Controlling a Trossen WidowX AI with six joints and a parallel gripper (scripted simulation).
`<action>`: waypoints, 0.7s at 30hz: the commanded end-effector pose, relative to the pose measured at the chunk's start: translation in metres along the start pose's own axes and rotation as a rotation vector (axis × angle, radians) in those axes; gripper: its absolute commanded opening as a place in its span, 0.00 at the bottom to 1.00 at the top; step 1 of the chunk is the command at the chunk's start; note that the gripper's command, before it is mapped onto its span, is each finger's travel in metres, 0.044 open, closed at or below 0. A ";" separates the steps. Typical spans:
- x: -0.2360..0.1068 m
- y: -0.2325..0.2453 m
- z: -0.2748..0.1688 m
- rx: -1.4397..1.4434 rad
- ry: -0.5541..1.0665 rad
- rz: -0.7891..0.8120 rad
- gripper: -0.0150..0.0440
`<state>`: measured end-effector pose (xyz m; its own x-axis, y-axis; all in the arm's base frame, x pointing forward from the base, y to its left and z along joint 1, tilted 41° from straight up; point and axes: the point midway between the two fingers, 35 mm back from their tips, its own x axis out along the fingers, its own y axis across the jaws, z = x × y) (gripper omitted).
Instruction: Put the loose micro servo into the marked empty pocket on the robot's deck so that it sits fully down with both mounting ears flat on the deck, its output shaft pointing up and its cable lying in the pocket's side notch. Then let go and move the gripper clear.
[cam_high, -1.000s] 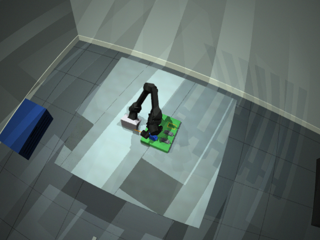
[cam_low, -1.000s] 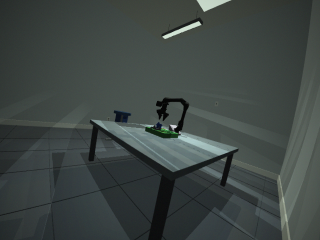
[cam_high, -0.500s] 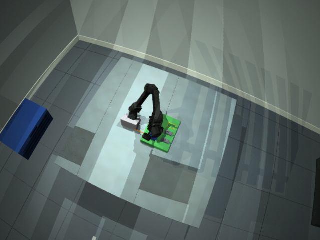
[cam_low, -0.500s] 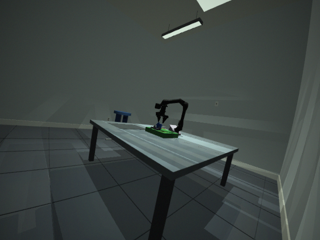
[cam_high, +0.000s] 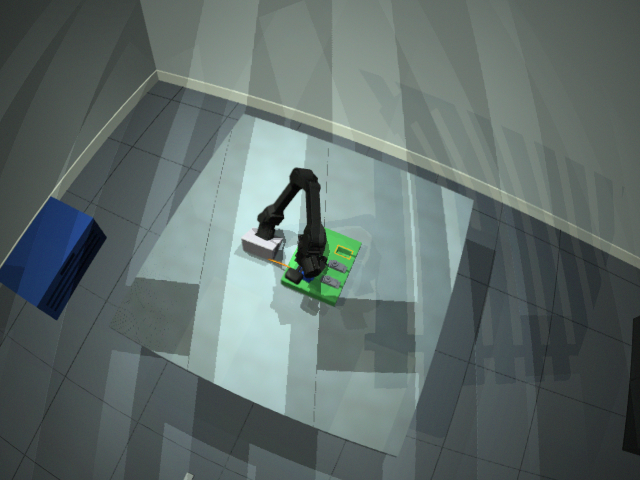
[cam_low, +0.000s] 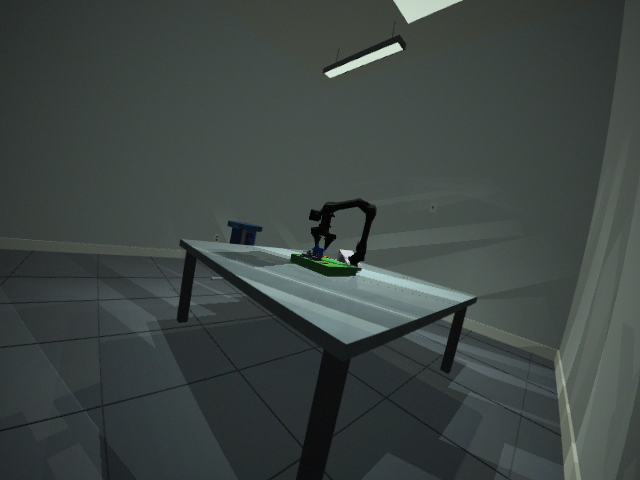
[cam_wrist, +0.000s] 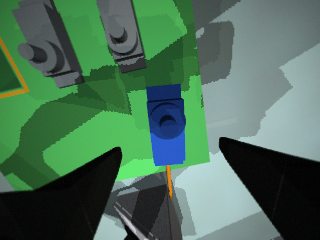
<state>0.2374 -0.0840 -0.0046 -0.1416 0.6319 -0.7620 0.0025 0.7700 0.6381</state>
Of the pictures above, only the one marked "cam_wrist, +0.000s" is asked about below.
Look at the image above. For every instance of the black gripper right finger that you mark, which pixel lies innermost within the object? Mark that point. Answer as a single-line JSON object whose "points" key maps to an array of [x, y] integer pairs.
{"points": [[285, 186]]}

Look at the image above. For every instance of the blue micro servo with orange cable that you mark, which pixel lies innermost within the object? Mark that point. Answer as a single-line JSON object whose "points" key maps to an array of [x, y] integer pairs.
{"points": [[167, 123]]}

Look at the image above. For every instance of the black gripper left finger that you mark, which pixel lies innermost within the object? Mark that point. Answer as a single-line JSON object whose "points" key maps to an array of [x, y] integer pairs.
{"points": [[67, 208]]}

